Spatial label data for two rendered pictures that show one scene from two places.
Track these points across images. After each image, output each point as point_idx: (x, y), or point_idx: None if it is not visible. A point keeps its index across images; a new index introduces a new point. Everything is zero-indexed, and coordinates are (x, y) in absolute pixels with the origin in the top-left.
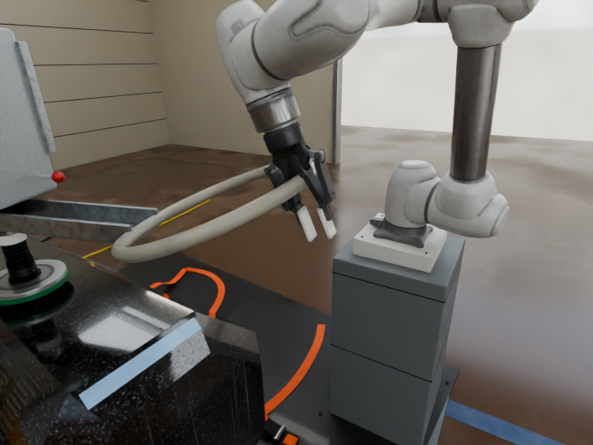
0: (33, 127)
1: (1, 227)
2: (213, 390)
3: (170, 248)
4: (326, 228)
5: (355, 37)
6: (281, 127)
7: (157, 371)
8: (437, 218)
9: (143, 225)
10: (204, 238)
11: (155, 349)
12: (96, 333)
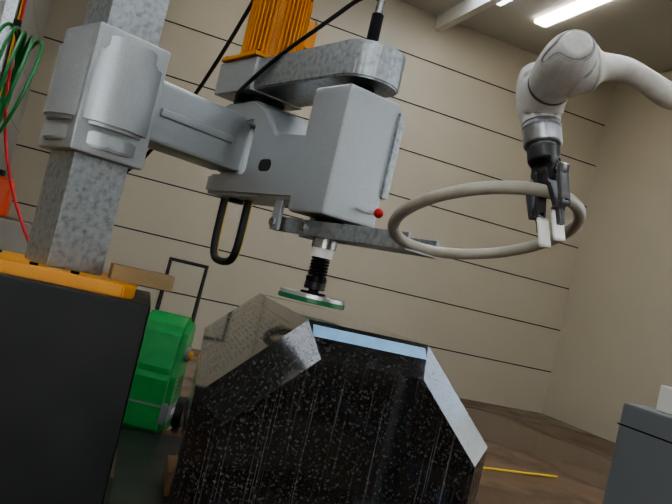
0: (381, 173)
1: (322, 233)
2: (409, 430)
3: (425, 197)
4: (553, 229)
5: (577, 62)
6: (539, 142)
7: (372, 355)
8: None
9: (420, 243)
10: (448, 193)
11: (380, 342)
12: (342, 323)
